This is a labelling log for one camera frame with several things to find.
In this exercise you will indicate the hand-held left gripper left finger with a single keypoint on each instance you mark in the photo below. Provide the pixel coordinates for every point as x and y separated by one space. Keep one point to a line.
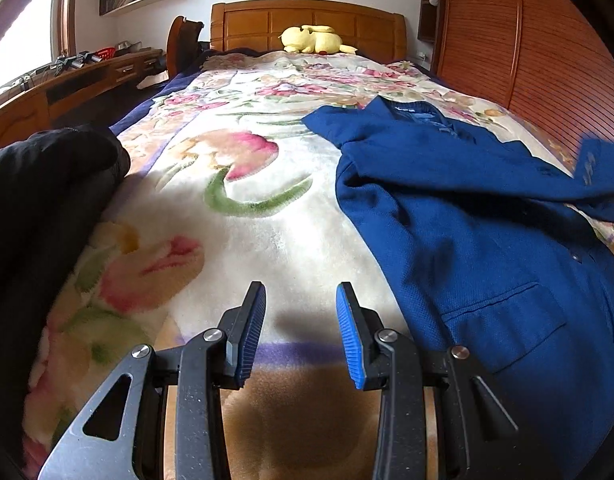
249 340

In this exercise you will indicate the wooden chair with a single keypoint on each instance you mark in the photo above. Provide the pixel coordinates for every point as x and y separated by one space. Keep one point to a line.
179 40

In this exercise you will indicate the window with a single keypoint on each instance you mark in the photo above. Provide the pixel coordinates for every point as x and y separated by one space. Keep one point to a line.
22 35

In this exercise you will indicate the wooden desk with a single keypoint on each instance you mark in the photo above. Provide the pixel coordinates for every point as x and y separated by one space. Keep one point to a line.
17 110

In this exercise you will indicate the floral fleece blanket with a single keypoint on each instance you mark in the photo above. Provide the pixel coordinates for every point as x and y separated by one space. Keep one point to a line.
267 220

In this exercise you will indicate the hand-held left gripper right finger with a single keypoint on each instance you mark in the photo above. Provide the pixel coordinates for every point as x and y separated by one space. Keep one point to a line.
348 335

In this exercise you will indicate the red basket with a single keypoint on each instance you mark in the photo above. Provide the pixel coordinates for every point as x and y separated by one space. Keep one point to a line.
105 53

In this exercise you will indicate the yellow plush toy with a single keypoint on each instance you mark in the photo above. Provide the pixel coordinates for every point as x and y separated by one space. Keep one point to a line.
307 39

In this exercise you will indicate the wooden slatted wardrobe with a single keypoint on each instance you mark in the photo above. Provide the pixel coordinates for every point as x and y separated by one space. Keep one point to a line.
512 35

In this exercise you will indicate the navy bed sheet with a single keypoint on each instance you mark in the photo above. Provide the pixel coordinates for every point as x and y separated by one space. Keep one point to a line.
137 115

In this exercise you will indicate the wooden bed headboard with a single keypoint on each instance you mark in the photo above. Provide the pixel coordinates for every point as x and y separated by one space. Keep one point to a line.
247 25

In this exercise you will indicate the blue suit jacket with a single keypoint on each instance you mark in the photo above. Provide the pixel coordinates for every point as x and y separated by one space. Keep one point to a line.
462 220

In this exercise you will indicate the black cloth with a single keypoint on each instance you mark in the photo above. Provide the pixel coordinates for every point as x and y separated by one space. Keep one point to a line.
27 210

